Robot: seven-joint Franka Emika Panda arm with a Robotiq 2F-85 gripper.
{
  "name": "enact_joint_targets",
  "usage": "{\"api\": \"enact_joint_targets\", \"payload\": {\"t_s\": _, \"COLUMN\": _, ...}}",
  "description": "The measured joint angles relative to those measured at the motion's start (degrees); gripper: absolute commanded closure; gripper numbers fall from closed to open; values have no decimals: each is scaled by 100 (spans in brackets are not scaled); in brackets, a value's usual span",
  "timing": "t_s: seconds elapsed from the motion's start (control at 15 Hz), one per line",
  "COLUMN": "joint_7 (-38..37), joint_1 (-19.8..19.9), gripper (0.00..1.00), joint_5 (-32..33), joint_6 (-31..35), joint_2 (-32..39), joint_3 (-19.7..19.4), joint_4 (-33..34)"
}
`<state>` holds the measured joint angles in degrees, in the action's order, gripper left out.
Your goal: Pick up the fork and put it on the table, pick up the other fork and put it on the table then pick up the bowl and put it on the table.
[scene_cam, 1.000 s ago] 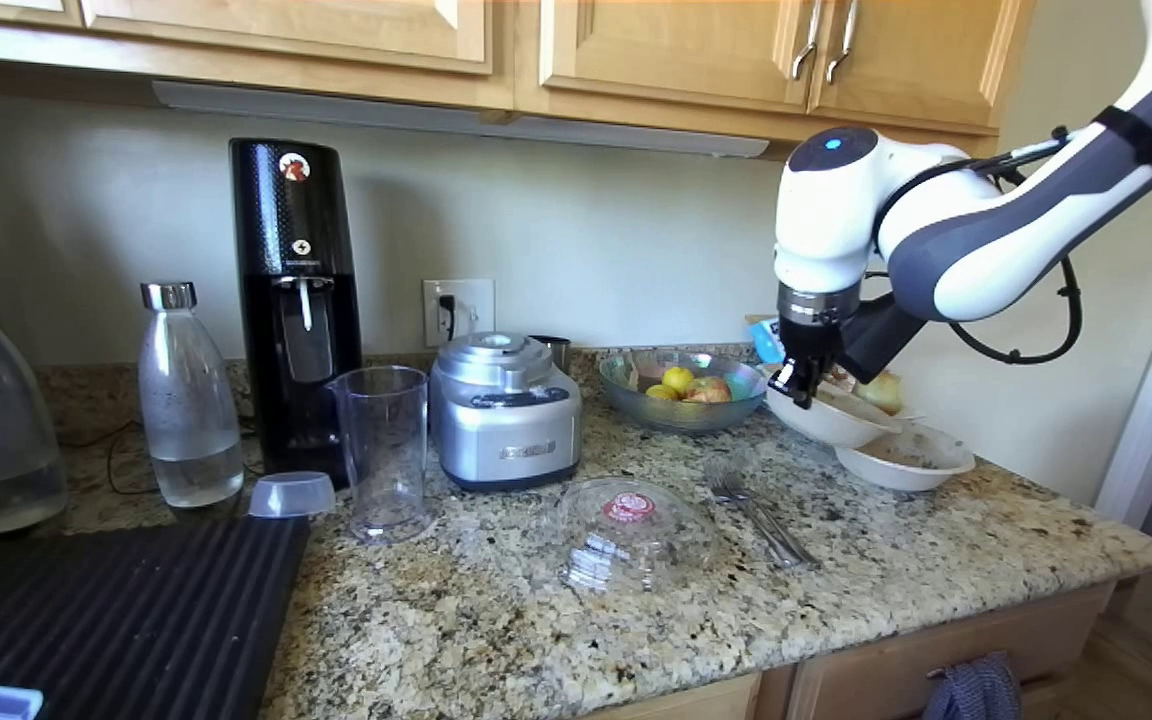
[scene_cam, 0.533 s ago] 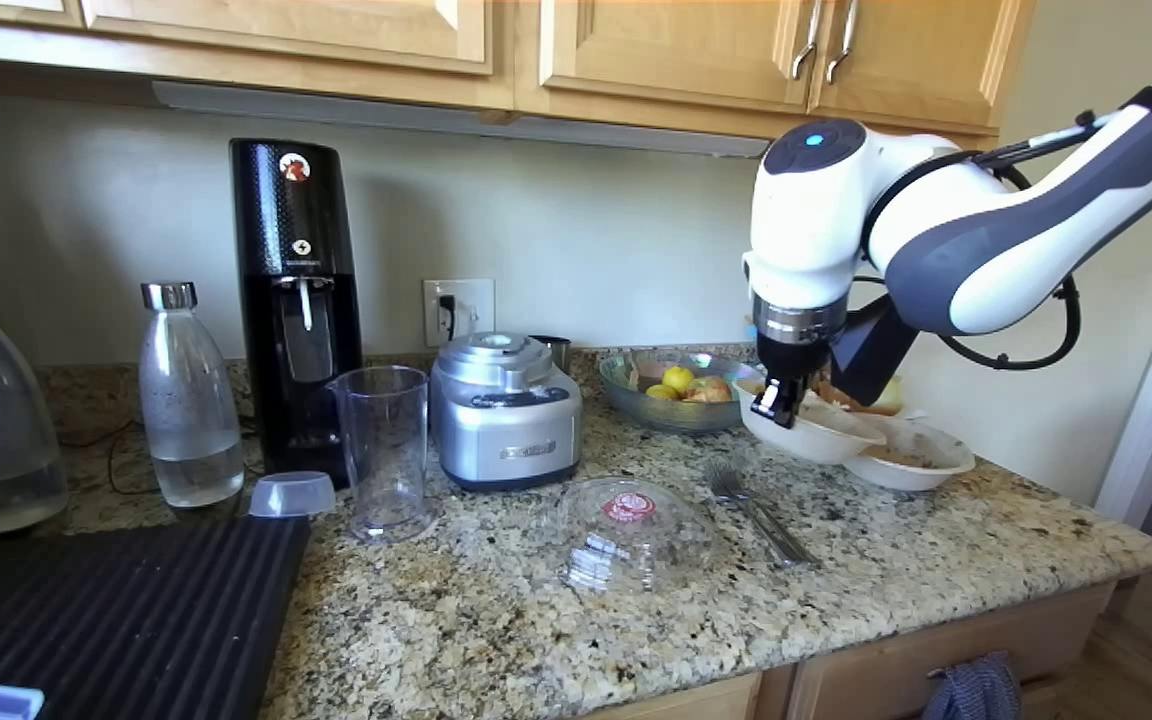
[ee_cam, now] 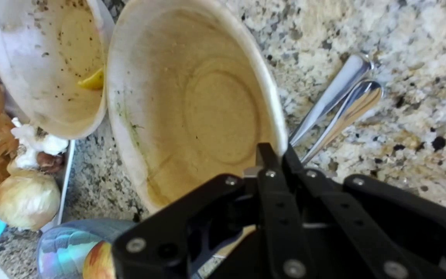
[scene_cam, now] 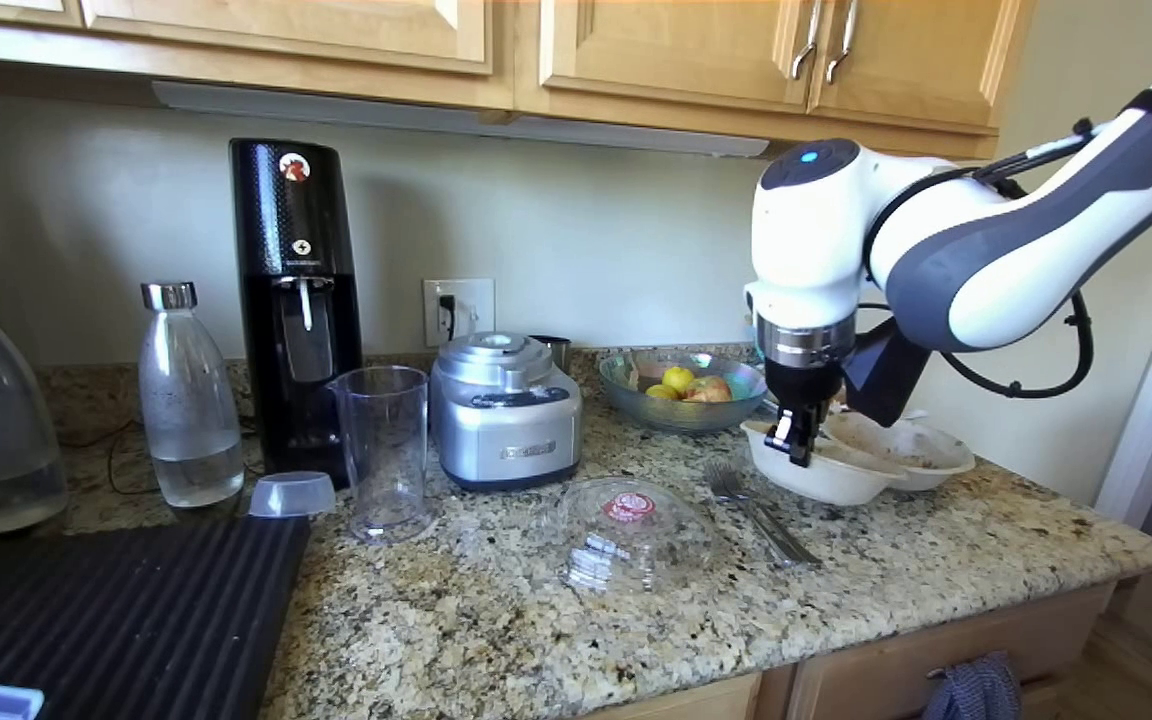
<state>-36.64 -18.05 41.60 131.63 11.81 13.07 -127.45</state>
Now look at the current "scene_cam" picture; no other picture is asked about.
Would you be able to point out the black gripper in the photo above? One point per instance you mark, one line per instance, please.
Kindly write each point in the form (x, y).
(805, 388)

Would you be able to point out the white ceramic bowl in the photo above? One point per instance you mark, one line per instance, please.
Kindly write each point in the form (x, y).
(931, 462)
(818, 482)

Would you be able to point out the silver metal fork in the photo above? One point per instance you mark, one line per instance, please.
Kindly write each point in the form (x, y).
(756, 512)

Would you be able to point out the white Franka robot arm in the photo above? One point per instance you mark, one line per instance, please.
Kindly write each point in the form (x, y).
(1002, 282)

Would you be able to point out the clear glass fruit bowl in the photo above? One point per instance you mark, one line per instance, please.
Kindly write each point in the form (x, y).
(681, 408)

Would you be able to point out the orange fruit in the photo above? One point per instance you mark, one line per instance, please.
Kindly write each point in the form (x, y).
(710, 394)

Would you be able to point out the yellow lemon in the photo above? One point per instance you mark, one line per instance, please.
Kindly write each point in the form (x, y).
(676, 381)
(663, 394)

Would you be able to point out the wooden base cabinet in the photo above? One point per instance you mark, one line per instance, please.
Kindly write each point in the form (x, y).
(871, 672)

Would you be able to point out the silver food chopper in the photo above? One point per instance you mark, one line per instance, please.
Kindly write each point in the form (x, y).
(501, 424)

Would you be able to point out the grey hanging dish towel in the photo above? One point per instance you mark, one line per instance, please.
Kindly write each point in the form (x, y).
(972, 689)

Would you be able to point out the black power plug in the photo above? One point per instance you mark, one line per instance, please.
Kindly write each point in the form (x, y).
(445, 320)

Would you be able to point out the clear plastic measuring cup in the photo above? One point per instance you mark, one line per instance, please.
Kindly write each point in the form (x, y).
(382, 454)

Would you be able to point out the black soda maker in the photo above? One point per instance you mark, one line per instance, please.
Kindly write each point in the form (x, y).
(293, 320)

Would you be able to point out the clear bottle silver cap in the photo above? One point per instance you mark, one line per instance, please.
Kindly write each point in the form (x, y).
(190, 413)

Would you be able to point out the wooden upper cabinet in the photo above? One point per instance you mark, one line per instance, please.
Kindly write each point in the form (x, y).
(268, 28)

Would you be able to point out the black ribbed drying mat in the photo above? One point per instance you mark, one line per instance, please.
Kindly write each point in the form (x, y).
(109, 613)

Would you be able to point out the white wall outlet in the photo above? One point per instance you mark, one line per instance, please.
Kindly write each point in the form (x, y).
(469, 301)

